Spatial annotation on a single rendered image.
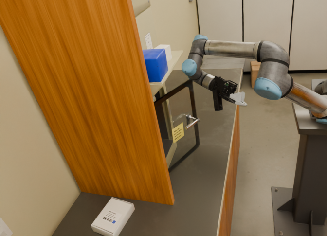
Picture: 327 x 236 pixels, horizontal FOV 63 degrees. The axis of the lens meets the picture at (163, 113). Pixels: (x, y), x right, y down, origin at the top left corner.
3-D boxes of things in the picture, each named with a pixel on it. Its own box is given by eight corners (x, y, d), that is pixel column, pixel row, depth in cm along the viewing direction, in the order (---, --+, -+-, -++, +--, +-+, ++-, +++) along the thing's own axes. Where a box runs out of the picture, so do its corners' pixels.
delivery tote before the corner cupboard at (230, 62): (201, 89, 400) (199, 69, 382) (206, 77, 432) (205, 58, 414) (243, 90, 378) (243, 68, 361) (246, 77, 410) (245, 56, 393)
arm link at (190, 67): (184, 51, 136) (193, 60, 145) (178, 71, 135) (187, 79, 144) (198, 52, 132) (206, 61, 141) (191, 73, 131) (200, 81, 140)
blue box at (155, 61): (136, 82, 99) (130, 60, 95) (145, 70, 107) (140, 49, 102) (161, 82, 96) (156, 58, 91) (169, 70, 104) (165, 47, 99)
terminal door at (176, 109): (159, 180, 127) (142, 109, 106) (199, 145, 144) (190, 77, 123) (160, 180, 127) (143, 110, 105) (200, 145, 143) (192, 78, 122)
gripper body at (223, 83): (231, 85, 130) (212, 75, 136) (225, 101, 133) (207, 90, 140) (239, 84, 135) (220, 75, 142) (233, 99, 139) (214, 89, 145)
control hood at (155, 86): (138, 106, 104) (132, 83, 99) (163, 70, 129) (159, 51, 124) (166, 107, 100) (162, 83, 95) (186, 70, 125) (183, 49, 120)
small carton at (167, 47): (155, 62, 113) (153, 48, 110) (162, 57, 116) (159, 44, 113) (166, 63, 110) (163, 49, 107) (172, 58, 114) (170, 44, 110)
